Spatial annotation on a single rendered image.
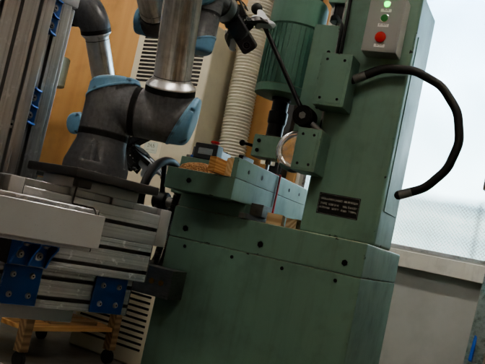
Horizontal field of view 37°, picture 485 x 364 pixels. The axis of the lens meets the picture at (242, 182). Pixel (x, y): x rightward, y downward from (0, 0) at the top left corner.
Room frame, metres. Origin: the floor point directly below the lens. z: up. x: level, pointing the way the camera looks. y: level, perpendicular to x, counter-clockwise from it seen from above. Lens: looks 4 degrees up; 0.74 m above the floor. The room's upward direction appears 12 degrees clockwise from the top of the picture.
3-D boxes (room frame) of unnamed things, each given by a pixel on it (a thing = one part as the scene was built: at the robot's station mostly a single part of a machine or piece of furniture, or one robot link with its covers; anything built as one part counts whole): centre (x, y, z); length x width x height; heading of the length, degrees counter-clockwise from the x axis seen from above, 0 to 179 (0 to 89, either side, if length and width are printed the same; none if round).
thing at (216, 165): (2.17, -0.04, 0.92); 0.62 x 0.02 x 0.04; 156
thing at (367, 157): (2.11, -0.33, 1.16); 0.22 x 0.22 x 0.72; 66
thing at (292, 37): (2.23, -0.06, 1.35); 0.18 x 0.18 x 0.31
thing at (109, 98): (1.68, 0.33, 0.98); 0.13 x 0.12 x 0.14; 84
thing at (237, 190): (2.26, 0.04, 0.87); 0.61 x 0.30 x 0.06; 156
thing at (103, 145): (1.68, 0.34, 0.87); 0.15 x 0.15 x 0.10
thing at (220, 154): (2.30, 0.12, 0.99); 0.13 x 0.11 x 0.06; 156
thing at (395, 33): (1.97, -0.30, 1.40); 0.10 x 0.06 x 0.16; 66
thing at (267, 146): (2.22, -0.08, 1.03); 0.14 x 0.07 x 0.09; 66
